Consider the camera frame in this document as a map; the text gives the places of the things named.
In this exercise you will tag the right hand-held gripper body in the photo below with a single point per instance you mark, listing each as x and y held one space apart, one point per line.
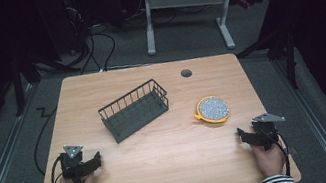
266 130

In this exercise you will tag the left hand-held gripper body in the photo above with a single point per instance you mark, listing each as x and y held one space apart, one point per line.
72 165

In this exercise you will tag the yellow round speckled disc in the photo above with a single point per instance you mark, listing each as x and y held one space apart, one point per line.
213 109

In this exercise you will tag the person's right hand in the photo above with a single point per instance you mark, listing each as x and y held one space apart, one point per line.
269 160

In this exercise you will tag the black metal stand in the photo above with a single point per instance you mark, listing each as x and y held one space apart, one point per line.
17 86
289 59

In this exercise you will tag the grey tape piece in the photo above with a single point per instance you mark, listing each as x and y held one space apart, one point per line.
292 150

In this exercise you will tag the dark round table grommet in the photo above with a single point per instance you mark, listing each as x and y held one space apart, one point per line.
186 73

